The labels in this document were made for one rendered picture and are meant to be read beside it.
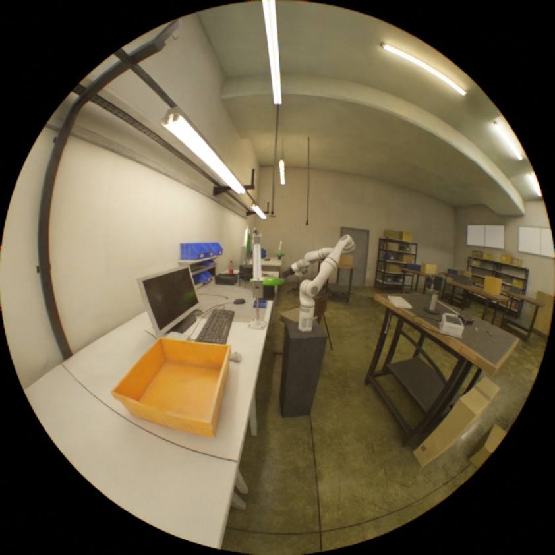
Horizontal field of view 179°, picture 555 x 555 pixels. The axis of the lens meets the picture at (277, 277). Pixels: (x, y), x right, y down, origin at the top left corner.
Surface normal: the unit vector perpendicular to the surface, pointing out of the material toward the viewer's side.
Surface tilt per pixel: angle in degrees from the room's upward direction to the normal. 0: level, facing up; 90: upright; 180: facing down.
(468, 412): 90
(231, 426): 0
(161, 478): 0
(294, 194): 90
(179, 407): 0
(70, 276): 90
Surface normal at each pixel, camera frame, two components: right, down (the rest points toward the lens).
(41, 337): 1.00, 0.05
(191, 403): 0.04, -0.98
